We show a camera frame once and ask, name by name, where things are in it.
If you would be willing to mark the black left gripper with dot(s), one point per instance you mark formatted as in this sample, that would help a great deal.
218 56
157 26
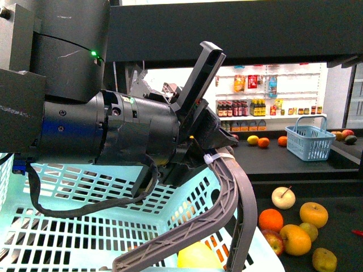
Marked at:
172 133

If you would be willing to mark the grey basket handle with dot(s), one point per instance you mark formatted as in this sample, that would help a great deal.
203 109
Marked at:
236 196

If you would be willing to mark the light teal shopping basket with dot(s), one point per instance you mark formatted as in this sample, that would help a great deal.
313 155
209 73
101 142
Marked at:
31 241

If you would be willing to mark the yellow lemon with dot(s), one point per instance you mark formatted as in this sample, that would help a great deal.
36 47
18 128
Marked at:
198 255
253 140

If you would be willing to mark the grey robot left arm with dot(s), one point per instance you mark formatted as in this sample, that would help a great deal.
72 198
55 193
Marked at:
55 109

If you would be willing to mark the white zip tie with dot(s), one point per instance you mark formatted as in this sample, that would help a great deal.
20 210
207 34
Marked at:
209 159

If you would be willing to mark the far orange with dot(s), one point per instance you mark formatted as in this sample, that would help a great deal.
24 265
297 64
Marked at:
263 142

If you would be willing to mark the white pear right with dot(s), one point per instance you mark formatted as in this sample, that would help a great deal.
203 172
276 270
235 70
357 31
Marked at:
283 198

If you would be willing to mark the orange at right edge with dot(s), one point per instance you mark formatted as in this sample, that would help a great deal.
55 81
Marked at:
271 219

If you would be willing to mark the small blue basket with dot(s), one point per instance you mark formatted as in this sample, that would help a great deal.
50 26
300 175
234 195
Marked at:
310 143

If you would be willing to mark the red yellow apple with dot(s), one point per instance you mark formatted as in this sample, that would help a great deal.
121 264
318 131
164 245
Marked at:
275 241

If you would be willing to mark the golden apple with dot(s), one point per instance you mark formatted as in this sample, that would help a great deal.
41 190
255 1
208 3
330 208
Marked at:
314 213

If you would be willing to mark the yellow orange apple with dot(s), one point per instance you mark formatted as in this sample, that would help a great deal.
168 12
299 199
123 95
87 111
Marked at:
296 241

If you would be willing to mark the brown yellow potato fruit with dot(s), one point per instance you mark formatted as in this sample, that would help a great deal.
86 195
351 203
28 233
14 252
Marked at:
324 260

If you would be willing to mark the red chili pepper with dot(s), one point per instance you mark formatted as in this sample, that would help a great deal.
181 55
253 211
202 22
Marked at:
357 232

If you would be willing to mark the black display shelf frame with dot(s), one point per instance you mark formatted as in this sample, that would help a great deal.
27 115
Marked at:
248 32

